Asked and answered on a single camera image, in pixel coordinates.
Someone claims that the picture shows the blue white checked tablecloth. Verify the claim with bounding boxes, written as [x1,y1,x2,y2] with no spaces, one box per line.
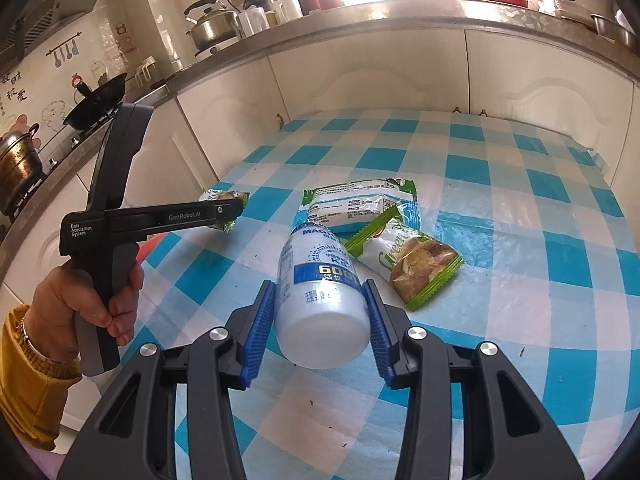
[125,110,640,480]

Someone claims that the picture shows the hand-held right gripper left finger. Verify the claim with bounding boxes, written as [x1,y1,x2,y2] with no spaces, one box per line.
[56,280,277,480]

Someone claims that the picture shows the white plastic rack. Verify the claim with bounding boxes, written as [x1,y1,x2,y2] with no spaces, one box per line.
[134,57,158,86]

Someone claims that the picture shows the white bottle blue label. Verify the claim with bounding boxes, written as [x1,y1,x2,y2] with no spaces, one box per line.
[276,221,372,370]

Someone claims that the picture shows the steel bowl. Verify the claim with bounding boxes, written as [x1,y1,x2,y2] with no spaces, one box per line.
[591,12,640,48]

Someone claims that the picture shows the white mug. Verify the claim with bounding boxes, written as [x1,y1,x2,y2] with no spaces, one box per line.
[275,0,303,23]
[240,7,268,38]

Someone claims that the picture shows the person's left forearm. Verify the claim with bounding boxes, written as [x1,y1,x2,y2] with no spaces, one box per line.
[0,305,83,453]

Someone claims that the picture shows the small green snack packet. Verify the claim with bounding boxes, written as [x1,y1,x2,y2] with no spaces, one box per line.
[200,187,249,233]

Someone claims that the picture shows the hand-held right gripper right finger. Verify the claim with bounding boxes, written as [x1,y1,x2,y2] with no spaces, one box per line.
[361,277,586,480]

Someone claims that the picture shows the white green-edged food packet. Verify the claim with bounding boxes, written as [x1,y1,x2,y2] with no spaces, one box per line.
[298,178,423,235]

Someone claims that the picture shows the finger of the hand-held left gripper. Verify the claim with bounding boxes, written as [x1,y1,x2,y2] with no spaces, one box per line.
[212,198,244,233]

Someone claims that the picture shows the black wok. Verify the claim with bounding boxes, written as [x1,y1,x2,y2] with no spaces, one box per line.
[62,72,128,131]

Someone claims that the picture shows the steel pot with lid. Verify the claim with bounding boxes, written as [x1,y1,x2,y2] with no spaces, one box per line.
[0,122,43,211]

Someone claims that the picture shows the steel kettle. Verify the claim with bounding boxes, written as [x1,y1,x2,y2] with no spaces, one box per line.
[184,0,242,51]

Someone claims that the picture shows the person's left hand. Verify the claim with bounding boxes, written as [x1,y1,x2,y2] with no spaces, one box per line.
[24,262,146,361]

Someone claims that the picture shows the green bread snack packet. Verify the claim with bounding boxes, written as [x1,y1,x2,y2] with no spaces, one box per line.
[345,206,463,311]

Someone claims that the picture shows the silver bracelet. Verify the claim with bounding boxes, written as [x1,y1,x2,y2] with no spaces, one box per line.
[21,317,58,365]

